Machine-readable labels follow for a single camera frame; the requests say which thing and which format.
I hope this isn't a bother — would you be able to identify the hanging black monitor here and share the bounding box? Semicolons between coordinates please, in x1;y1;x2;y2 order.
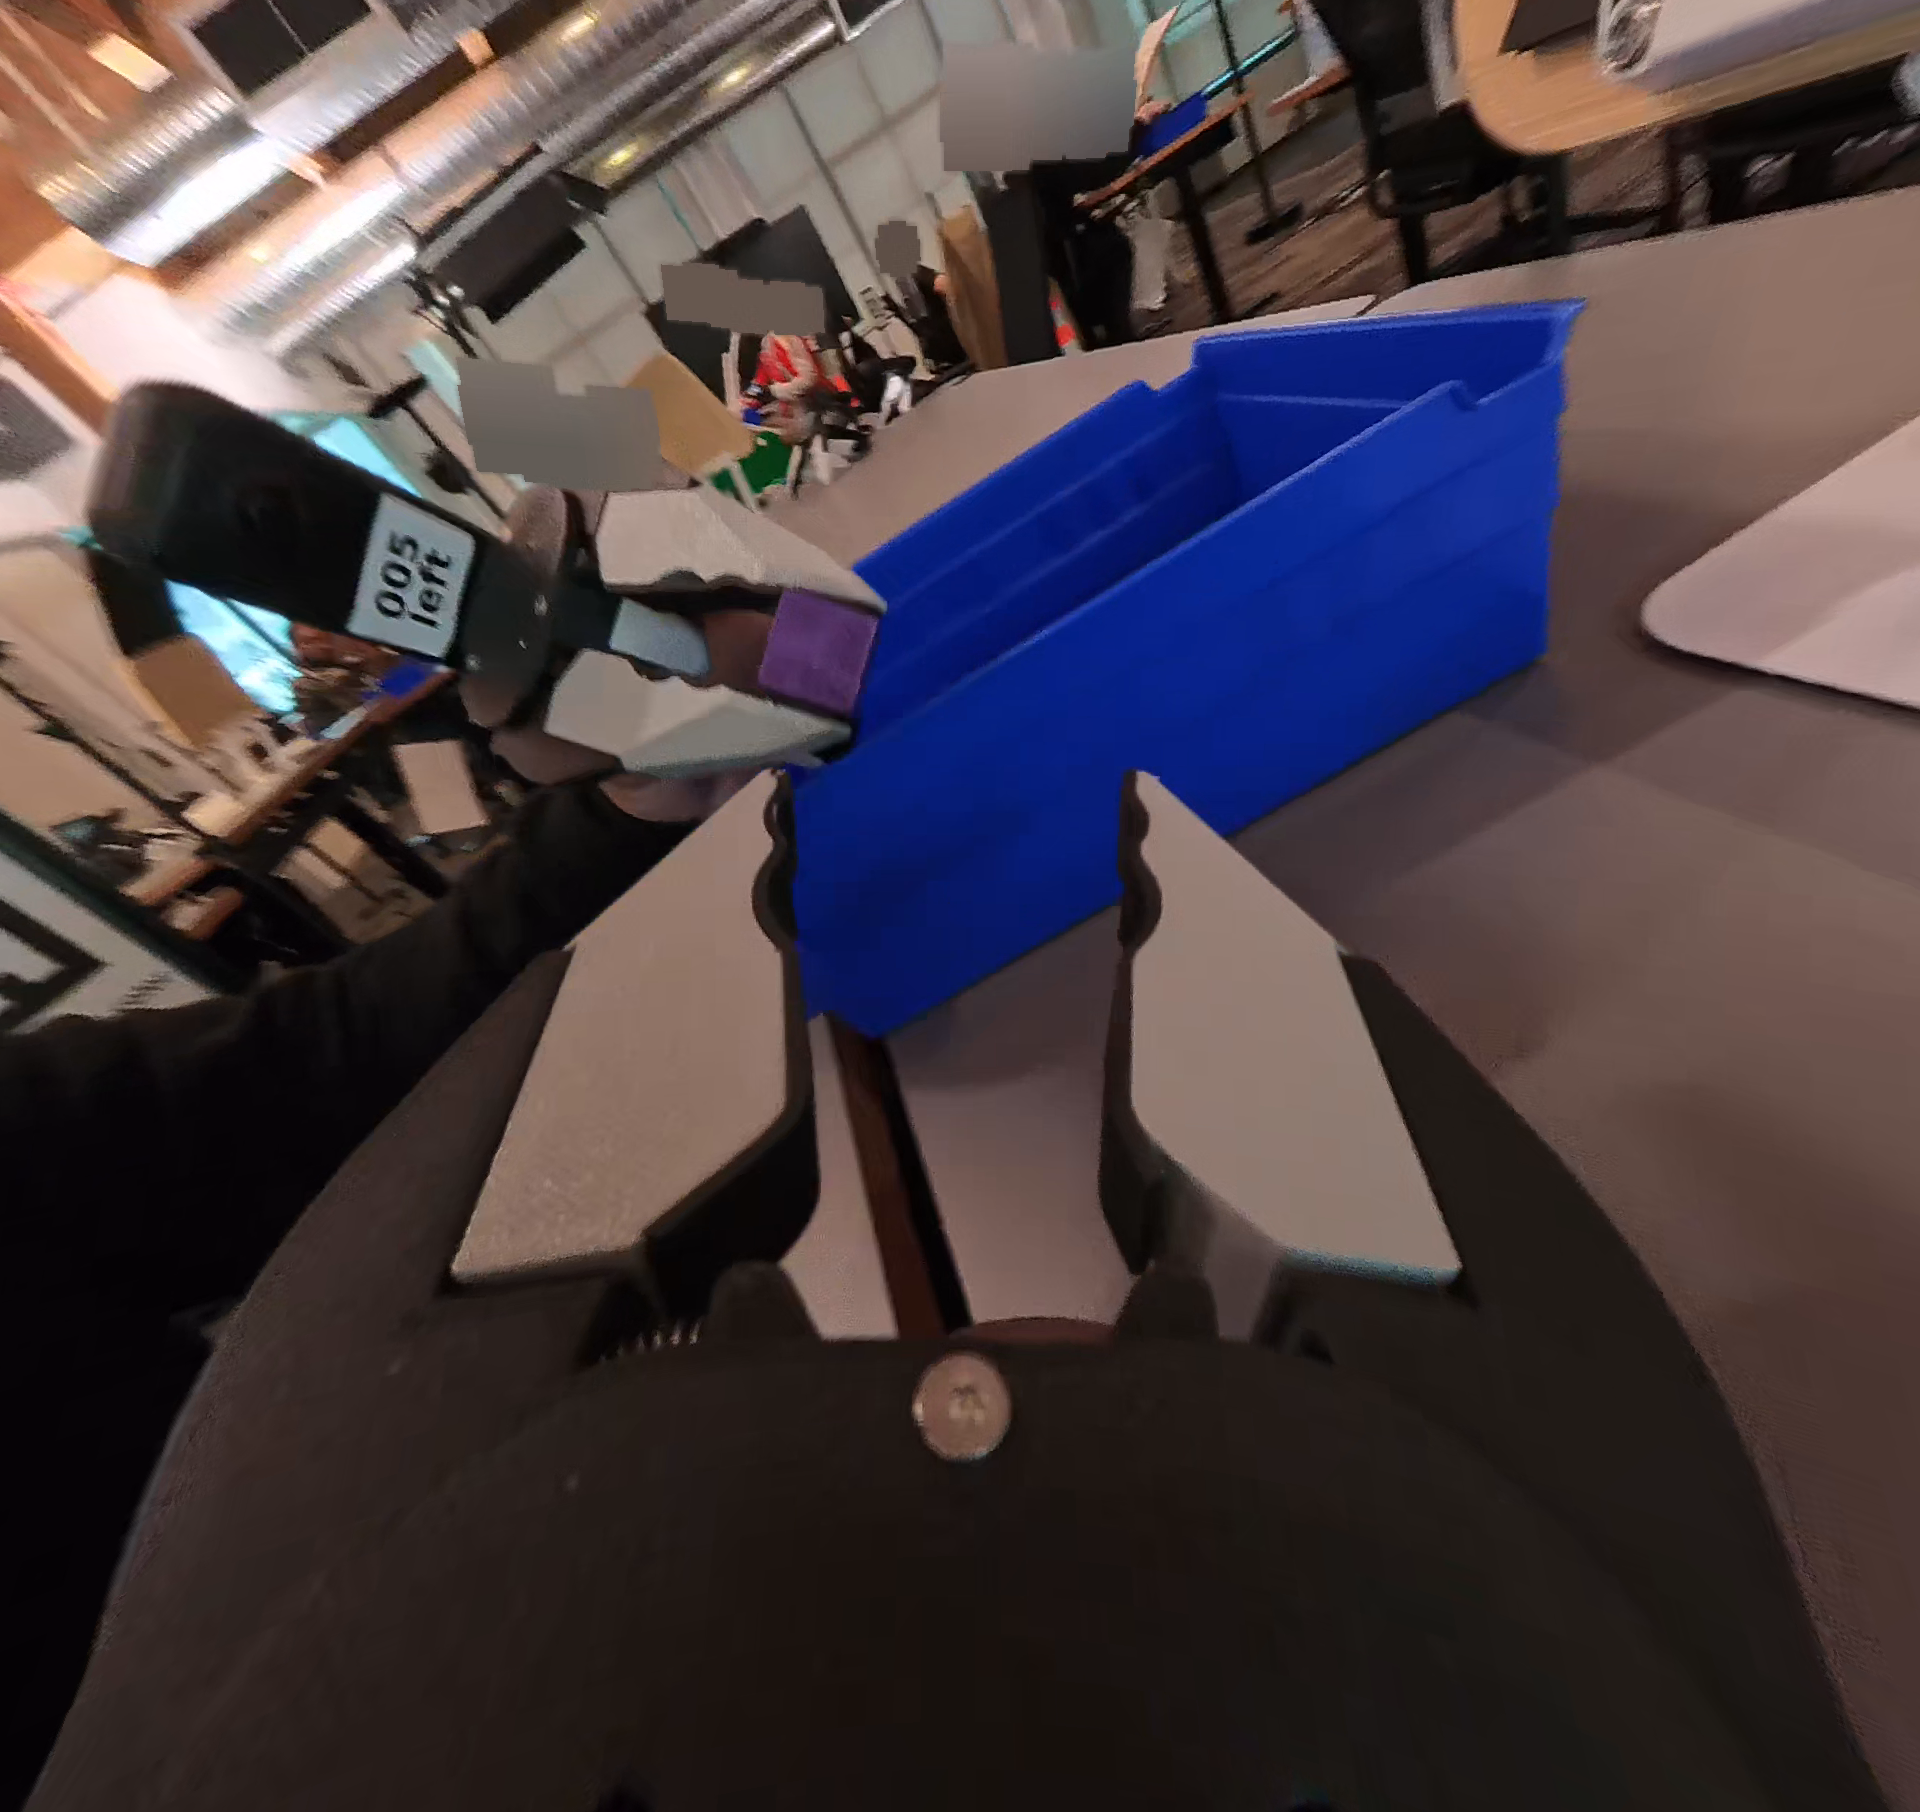
411;168;614;322

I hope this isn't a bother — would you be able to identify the printed marker sign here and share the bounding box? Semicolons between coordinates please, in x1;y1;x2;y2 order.
0;813;125;1038

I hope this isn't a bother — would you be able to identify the silver ventilation duct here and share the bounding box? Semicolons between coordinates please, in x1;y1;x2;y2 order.
37;0;932;268

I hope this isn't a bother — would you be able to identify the white desk stand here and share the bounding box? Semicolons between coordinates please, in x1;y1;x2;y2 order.
1637;413;1920;712

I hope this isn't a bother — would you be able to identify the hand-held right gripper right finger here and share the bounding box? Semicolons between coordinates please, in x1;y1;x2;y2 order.
1099;768;1467;1333

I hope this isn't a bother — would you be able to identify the person's left hand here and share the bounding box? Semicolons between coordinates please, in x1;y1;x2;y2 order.
485;715;760;827

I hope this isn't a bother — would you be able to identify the round wooden table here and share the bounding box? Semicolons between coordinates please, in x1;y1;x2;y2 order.
1454;0;1920;158

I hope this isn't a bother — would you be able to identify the black office chair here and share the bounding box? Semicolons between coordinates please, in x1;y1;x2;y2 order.
1303;0;1572;285

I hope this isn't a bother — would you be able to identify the large black screen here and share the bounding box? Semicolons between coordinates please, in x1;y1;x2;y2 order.
701;205;868;344

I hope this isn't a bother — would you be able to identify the white cylindrical device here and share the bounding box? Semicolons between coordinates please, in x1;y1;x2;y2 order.
1593;0;1920;96

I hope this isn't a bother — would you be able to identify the purple cube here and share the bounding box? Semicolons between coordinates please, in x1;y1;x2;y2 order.
757;588;885;718

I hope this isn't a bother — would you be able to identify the blue plastic bin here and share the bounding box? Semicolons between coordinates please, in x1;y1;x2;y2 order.
786;297;1586;1038

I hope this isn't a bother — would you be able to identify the ceiling air vent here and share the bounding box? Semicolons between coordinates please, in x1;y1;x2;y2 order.
178;0;388;100

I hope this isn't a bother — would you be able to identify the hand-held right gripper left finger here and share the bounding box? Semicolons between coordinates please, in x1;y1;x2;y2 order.
450;774;821;1284

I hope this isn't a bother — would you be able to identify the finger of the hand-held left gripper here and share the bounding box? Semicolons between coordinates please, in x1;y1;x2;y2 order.
576;486;889;627
542;643;863;778

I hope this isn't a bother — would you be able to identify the black cabinet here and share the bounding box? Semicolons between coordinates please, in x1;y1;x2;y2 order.
975;162;1141;361

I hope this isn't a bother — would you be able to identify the wooden standing desk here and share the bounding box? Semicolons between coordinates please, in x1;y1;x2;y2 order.
1073;56;1352;332

